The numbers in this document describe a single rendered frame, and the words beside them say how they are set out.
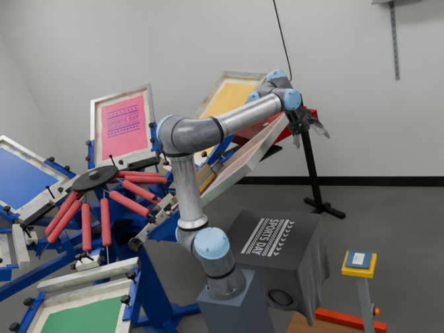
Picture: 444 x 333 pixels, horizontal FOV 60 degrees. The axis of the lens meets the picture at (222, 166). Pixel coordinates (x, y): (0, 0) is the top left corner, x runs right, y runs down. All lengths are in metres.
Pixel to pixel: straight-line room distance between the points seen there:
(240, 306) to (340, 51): 2.68
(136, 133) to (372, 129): 2.15
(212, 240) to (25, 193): 2.14
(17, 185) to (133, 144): 0.93
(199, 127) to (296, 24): 2.56
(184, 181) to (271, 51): 2.60
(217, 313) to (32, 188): 2.14
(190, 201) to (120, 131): 2.14
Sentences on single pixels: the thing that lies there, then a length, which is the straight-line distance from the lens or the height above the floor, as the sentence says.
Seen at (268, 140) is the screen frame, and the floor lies 1.55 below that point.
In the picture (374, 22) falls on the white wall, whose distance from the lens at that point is 3.54.
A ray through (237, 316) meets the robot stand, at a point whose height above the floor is 1.15.
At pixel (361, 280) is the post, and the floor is 0.86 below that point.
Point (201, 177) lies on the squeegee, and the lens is 2.14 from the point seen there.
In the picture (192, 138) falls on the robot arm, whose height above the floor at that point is 1.79.
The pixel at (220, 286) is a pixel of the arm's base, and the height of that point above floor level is 1.26.
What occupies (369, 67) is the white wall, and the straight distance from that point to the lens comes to 3.63.
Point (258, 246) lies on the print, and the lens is 2.04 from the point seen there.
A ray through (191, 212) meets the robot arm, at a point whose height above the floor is 1.49.
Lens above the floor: 2.20
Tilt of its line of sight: 25 degrees down
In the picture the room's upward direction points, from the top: 17 degrees counter-clockwise
